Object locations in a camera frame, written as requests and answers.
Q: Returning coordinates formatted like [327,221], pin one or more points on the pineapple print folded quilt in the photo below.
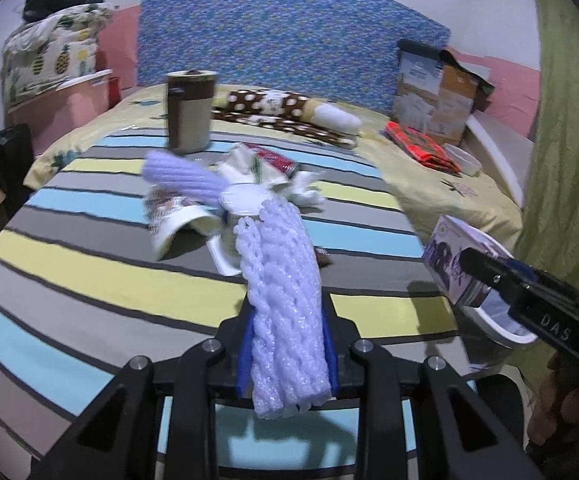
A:
[43,55]

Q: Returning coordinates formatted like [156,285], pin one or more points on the clear plastic container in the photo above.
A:
[467,163]

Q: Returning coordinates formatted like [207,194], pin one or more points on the purple foam fruit net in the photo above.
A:
[180,175]

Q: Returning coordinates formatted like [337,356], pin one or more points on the pink storage box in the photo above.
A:
[56,112]

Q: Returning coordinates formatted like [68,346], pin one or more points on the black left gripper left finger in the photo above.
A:
[157,419]

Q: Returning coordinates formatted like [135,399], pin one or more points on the green curtain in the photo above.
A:
[550,236]

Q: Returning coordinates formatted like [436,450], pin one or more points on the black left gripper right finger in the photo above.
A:
[457,436]

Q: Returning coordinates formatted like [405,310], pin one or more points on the red cartoon drink can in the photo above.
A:
[282,163]

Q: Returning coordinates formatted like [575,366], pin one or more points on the brown polka dot pillow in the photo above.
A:
[288,112]

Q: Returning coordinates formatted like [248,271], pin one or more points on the brown beige lidded jug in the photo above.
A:
[189,109]

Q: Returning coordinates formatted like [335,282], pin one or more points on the black chair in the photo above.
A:
[16,158]

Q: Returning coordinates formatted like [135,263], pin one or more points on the white crumpled tissue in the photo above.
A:
[301,190]

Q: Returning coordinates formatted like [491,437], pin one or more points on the red patterned cloth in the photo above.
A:
[422,148]

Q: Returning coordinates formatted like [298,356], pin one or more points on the blue patterned headboard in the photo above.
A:
[341,50]

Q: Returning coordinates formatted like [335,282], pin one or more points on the cardboard product box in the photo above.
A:
[435,93]

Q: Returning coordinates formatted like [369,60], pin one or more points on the white printed paper wrapper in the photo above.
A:
[170,213]

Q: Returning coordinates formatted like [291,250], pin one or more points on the striped tablecloth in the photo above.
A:
[82,292]

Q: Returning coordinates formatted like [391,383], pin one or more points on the white foam fruit net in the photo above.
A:
[289,369]

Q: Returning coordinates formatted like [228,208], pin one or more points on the white trash bin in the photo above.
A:
[493,318]

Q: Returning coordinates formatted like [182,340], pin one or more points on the purple white carton box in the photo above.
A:
[442,257]

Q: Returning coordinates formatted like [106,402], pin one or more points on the person hand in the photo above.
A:
[555,417]

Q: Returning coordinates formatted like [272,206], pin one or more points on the yellow pineapple bed sheet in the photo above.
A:
[444,185]

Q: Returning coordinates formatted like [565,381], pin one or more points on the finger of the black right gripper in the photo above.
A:
[545,305]

